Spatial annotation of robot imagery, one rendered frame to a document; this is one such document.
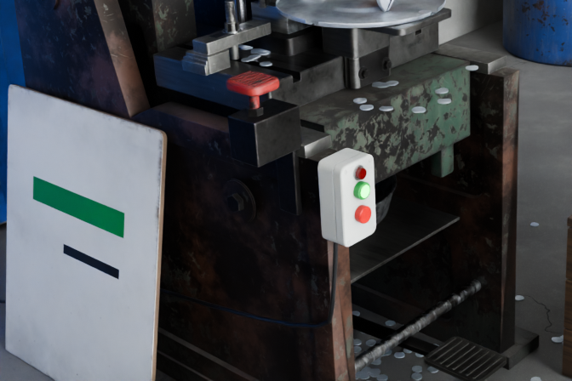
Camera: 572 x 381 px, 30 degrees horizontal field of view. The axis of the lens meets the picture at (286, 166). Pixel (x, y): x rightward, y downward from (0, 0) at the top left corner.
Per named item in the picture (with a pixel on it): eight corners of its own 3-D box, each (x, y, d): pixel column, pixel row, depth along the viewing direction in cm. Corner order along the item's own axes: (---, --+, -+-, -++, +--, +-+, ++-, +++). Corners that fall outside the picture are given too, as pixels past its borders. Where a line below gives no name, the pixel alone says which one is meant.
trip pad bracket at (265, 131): (308, 214, 169) (300, 98, 161) (264, 236, 163) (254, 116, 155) (281, 204, 173) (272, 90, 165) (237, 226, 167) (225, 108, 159)
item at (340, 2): (388, 38, 164) (388, 33, 164) (241, 14, 180) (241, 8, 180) (475, -8, 185) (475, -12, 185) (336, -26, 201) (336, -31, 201)
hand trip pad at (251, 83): (286, 125, 160) (283, 76, 157) (257, 137, 156) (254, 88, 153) (254, 116, 164) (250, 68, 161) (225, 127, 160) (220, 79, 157)
